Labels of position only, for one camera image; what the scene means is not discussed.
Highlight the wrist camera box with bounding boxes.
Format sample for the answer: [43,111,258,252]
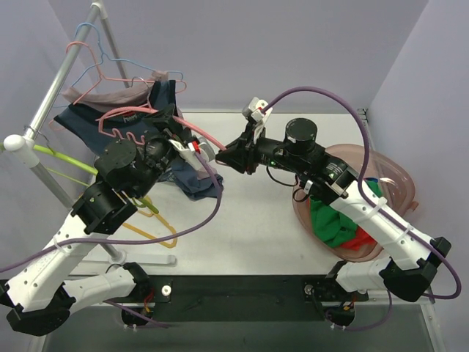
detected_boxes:
[242,97,273,144]
[169,137,215,171]

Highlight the green tank top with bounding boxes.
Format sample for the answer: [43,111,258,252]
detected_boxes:
[309,179,384,249]

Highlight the red tank top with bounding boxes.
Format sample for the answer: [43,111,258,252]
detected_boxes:
[340,227,376,251]

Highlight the pink translucent plastic basin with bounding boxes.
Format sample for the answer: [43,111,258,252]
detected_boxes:
[292,144,418,263]

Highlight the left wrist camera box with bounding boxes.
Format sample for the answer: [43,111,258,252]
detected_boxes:
[169,137,215,171]

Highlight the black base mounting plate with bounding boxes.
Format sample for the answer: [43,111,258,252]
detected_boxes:
[122,275,368,323]

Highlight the light blue wire hanger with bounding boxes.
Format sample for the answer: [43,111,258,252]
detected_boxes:
[73,21,184,85]

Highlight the yellow plastic hanger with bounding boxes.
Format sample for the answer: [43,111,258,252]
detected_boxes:
[123,196,176,240]

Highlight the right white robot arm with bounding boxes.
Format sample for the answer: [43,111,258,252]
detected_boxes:
[215,118,451,302]

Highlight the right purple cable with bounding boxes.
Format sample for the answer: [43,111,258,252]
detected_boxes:
[262,87,462,331]

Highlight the lime green hanger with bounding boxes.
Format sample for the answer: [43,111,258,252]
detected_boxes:
[0,144,160,217]

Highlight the dark grey-blue tank top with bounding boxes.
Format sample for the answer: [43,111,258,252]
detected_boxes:
[53,80,217,201]

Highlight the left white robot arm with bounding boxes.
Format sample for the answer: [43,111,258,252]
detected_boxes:
[1,103,191,337]

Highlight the pink wire hanger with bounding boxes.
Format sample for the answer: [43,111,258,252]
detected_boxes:
[48,40,188,131]

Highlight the silver clothes rack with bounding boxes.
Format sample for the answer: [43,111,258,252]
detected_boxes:
[2,0,177,265]

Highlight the purple cable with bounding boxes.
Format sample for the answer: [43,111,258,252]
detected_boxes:
[262,87,462,331]
[0,152,224,329]

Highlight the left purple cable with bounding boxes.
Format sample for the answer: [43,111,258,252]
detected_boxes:
[0,152,224,329]

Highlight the blue tank top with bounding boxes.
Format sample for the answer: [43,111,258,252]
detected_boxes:
[365,177,379,185]

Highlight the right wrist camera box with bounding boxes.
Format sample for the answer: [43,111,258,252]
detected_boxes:
[242,97,273,144]

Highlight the pink plastic hanger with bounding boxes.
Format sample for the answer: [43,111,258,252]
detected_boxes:
[95,106,227,152]

